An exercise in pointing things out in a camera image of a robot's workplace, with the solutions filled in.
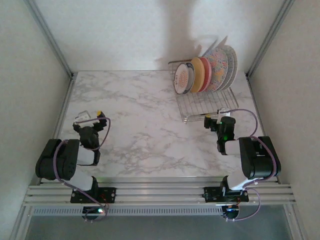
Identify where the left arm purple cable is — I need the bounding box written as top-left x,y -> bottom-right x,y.
51,115 -> 112,223

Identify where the blue speckled white plate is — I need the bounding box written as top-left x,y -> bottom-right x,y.
218,45 -> 235,91

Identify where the left circuit board with LED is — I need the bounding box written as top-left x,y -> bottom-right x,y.
82,206 -> 106,222

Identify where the thin red wire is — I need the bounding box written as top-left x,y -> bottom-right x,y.
99,193 -> 111,209

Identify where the teal rimmed white plate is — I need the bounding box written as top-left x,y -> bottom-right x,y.
186,61 -> 198,94

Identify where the aluminium frame post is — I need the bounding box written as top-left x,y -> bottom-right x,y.
23,0 -> 76,80
244,0 -> 296,80

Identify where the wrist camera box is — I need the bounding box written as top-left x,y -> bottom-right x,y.
74,110 -> 98,126
216,108 -> 232,118

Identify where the pink plate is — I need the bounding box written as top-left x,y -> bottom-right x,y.
199,56 -> 213,93

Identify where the grey slotted cable duct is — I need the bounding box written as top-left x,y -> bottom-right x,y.
29,205 -> 225,216

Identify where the aluminium frame leg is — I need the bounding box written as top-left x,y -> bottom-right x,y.
9,206 -> 33,240
283,203 -> 308,240

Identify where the right circuit board with LED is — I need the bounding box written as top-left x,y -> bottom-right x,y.
222,204 -> 241,219

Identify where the metal wire dish rack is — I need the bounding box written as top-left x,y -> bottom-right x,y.
167,59 -> 240,123

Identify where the yellow plate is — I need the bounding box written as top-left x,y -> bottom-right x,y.
190,56 -> 206,94

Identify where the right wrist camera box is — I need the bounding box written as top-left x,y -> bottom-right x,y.
216,108 -> 232,118

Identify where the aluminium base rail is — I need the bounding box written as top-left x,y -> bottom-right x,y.
22,176 -> 297,207

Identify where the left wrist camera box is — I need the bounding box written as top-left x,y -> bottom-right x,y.
74,110 -> 98,126

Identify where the white plate with orange print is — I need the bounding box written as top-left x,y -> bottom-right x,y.
174,62 -> 195,96

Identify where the multicolour patterned plate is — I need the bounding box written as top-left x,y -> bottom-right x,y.
205,47 -> 229,92

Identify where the circuit board with led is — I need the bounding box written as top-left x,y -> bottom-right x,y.
82,206 -> 106,222
222,204 -> 241,219

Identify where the aluminium table side rail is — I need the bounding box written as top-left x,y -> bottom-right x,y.
37,73 -> 77,186
246,74 -> 280,183

